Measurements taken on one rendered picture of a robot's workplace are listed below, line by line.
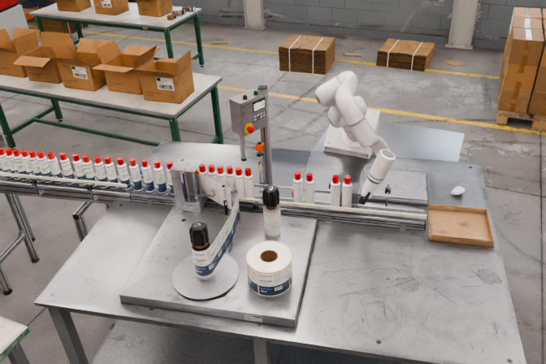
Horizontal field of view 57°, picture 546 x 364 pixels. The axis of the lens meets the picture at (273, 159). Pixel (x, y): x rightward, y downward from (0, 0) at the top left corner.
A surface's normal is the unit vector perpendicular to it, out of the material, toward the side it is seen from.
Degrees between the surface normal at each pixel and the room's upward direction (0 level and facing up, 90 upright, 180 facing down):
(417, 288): 0
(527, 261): 0
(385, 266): 0
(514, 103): 92
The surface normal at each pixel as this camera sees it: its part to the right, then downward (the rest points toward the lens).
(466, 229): -0.04, -0.85
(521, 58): -0.37, 0.52
